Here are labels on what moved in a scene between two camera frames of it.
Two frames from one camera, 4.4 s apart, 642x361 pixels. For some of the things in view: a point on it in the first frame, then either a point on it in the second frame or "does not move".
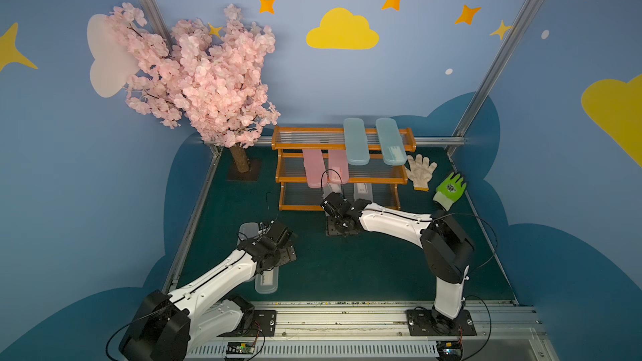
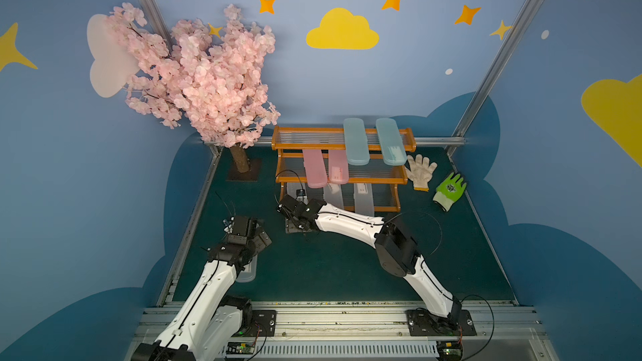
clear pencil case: [363, 191] does not move
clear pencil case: [331, 187] does not move
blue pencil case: [394, 153] does not move
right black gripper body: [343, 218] → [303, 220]
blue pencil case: [356, 141] does not move
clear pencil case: [268, 282] → [298, 190]
